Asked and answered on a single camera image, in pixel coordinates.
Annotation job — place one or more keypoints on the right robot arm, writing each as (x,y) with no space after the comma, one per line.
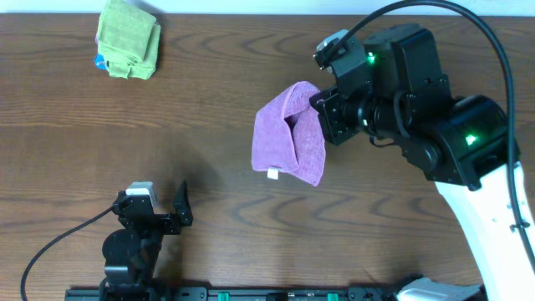
(391,87)

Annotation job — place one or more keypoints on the green folded cloth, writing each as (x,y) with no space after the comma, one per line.
(123,32)
(140,70)

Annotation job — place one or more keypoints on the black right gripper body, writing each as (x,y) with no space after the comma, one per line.
(345,119)

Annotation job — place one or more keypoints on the purple microfiber cloth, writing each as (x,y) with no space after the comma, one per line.
(287,137)

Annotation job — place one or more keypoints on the green folded cloth lower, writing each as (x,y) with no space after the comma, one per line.
(140,70)

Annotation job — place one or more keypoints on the blue folded cloth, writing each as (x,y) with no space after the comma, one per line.
(99,62)

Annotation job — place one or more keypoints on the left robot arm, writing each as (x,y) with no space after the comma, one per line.
(131,253)

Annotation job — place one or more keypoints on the green folded cloth top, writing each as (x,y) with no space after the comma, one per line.
(123,32)

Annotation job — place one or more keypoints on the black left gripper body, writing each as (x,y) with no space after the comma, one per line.
(171,225)

